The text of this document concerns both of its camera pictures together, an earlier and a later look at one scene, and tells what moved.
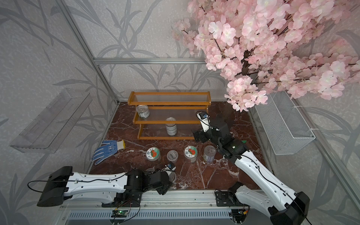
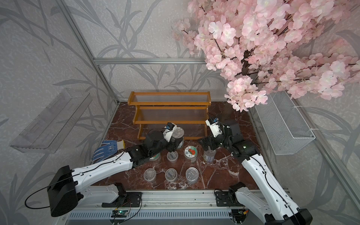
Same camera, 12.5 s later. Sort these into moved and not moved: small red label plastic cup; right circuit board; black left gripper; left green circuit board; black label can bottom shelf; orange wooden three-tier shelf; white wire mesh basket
Moved: black label can bottom shelf; black left gripper
Not moved: left green circuit board; right circuit board; white wire mesh basket; small red label plastic cup; orange wooden three-tier shelf
